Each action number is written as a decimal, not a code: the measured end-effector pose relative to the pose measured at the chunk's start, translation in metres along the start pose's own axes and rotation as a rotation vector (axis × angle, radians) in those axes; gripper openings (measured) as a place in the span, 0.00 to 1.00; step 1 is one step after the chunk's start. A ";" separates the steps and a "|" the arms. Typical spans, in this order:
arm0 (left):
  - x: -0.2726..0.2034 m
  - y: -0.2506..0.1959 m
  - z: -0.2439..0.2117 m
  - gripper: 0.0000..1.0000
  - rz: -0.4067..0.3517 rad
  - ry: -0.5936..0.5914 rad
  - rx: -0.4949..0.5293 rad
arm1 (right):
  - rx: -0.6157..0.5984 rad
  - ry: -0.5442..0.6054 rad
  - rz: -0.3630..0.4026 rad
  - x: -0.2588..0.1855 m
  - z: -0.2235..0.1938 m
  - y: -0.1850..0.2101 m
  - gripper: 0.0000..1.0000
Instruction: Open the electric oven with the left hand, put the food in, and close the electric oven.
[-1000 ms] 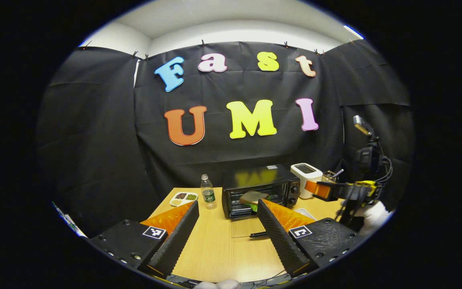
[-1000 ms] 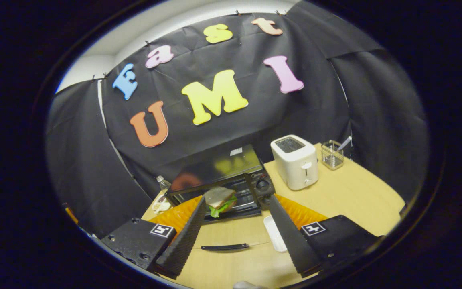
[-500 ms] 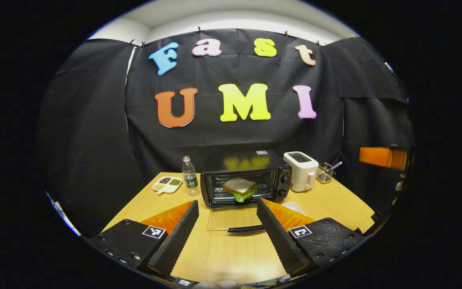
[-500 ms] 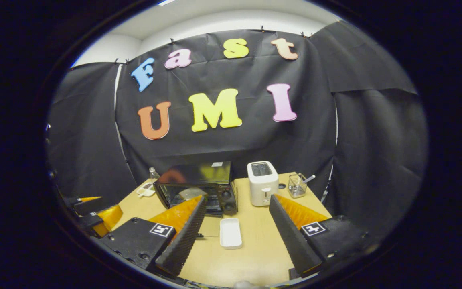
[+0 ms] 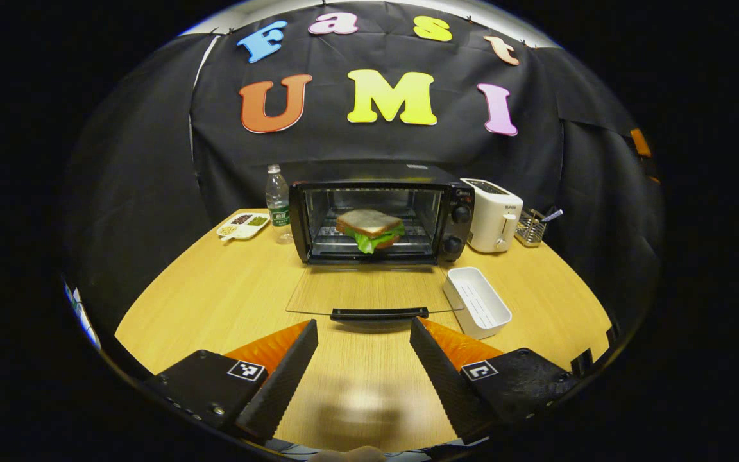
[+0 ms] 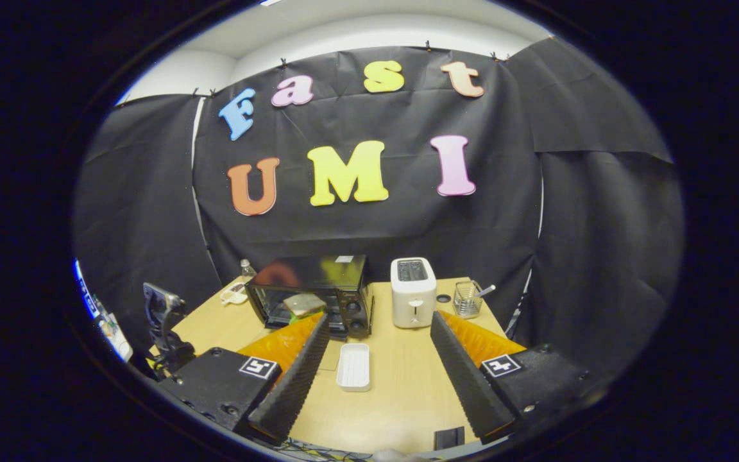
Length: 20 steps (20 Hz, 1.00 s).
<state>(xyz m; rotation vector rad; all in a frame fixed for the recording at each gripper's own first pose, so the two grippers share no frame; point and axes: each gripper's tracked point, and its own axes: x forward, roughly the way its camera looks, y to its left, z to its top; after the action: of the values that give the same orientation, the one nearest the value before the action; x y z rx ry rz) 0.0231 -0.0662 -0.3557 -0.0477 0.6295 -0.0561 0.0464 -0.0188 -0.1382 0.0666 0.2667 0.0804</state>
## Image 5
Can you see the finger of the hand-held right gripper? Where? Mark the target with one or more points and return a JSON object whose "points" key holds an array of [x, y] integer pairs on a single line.
{"points": [[641, 142]]}

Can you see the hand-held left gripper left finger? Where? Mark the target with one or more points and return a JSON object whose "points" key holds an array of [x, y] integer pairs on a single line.
{"points": [[286, 378]]}

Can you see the lettuce sandwich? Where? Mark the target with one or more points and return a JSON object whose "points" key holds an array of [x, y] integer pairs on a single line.
{"points": [[369, 221]]}

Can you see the row of black cloth clips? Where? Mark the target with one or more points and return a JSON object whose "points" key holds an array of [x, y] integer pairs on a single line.
{"points": [[469, 18]]}

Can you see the white toaster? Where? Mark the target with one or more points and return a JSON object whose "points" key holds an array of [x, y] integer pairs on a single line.
{"points": [[491, 218]]}

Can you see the black electric oven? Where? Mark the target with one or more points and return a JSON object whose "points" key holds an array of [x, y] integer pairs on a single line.
{"points": [[462, 199]]}

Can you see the white object with blue labels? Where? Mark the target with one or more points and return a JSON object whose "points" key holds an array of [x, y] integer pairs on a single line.
{"points": [[84, 317]]}

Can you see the white rectangular dish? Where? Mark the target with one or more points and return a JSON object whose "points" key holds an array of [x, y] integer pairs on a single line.
{"points": [[472, 301]]}

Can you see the silver utensil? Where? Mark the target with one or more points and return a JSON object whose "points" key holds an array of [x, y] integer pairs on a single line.
{"points": [[552, 215]]}

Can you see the white divided snack dish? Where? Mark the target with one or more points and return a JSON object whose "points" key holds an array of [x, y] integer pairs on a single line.
{"points": [[241, 232]]}

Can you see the clear plastic water bottle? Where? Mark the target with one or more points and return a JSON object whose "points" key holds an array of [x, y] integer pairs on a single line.
{"points": [[278, 205]]}

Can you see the black table clamp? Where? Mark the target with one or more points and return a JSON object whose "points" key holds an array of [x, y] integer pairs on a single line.
{"points": [[582, 363]]}

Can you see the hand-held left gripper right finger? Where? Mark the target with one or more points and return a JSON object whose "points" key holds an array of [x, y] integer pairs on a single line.
{"points": [[443, 378]]}

